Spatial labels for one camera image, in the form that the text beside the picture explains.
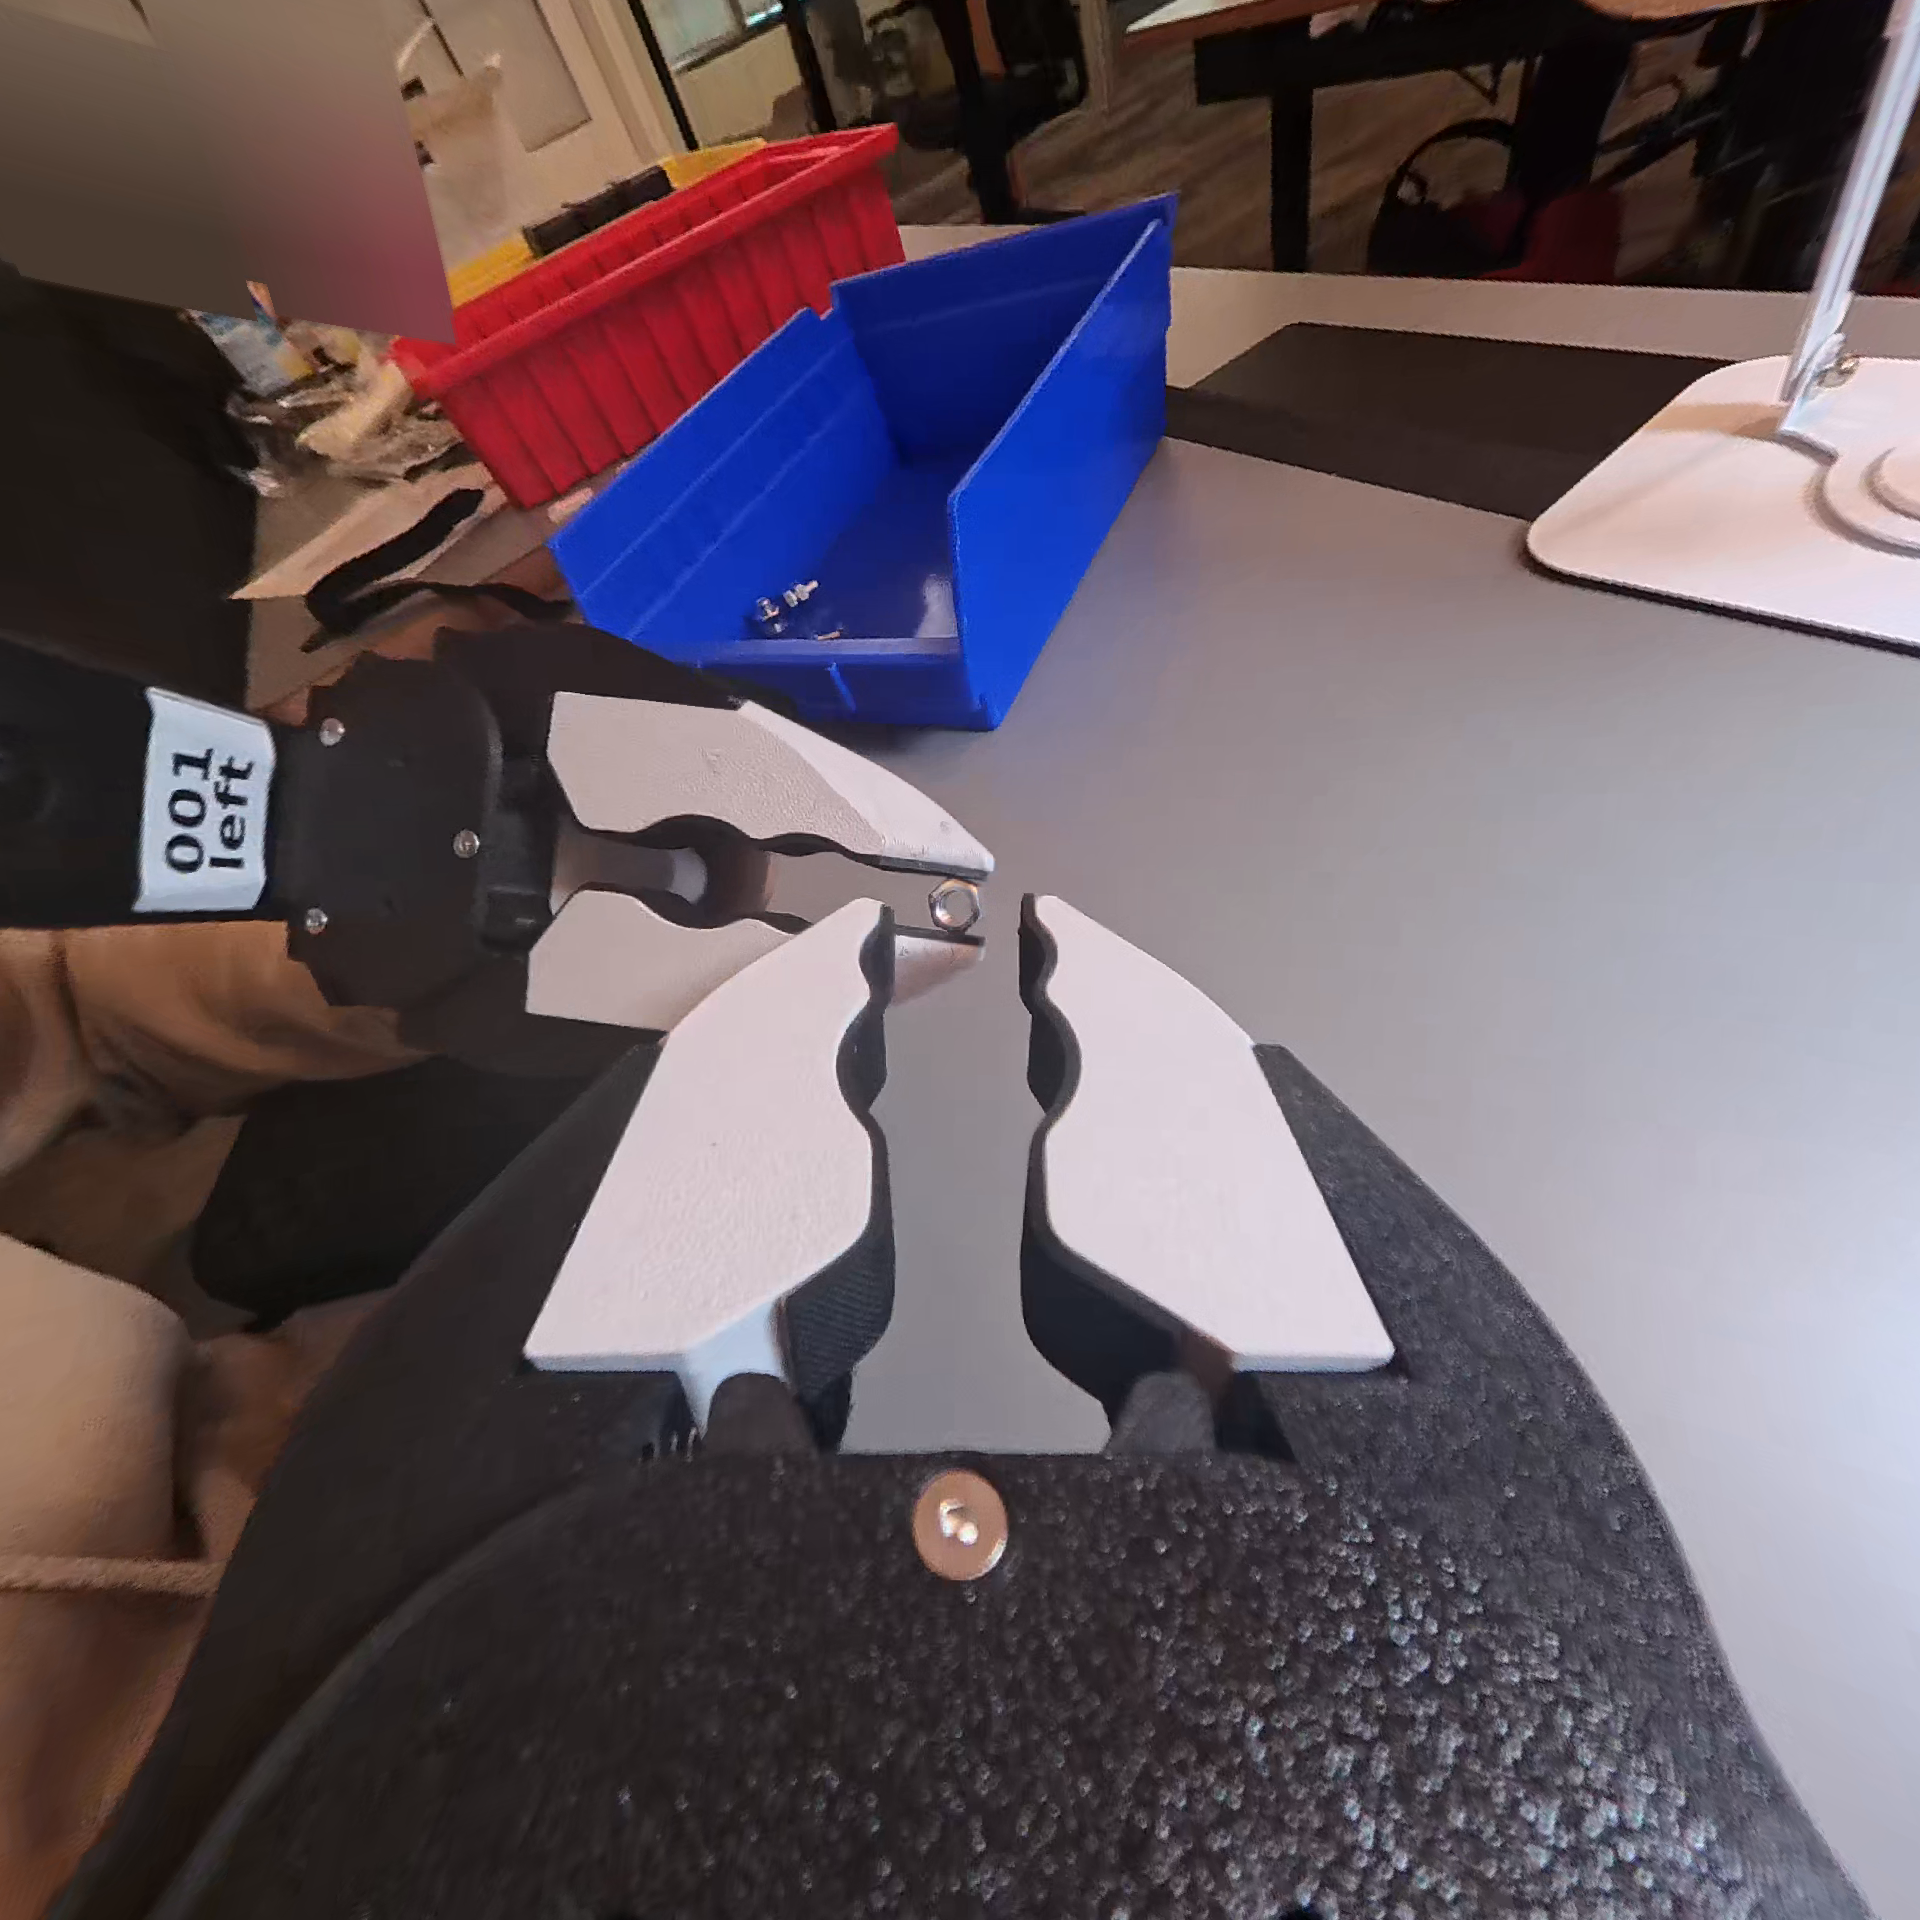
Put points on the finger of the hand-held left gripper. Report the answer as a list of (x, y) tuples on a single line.
[(720, 775), (645, 962)]

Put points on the small steel hex nut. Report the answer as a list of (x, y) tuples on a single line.
[(935, 901)]

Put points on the blue plastic bin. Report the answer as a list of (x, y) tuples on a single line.
[(1021, 451)]

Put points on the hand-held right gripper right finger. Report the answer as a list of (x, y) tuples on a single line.
[(1202, 1186)]

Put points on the yellow plastic bin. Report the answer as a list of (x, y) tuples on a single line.
[(602, 225)]

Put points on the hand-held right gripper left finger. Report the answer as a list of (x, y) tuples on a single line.
[(720, 1186)]

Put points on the person's torso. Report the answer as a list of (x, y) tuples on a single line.
[(92, 1502)]

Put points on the red plastic bin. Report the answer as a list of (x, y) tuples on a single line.
[(663, 331)]

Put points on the black wrist rest pad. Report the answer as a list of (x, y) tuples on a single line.
[(361, 1171)]

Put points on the person's left forearm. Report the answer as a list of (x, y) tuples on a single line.
[(150, 1036)]

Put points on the thin steel screw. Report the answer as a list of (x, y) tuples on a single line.
[(817, 614)]

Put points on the black mesh office chair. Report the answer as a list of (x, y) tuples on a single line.
[(120, 482)]

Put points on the light wooden board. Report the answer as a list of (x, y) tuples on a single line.
[(286, 570)]

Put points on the white document stand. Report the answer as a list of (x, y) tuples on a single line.
[(1741, 512)]

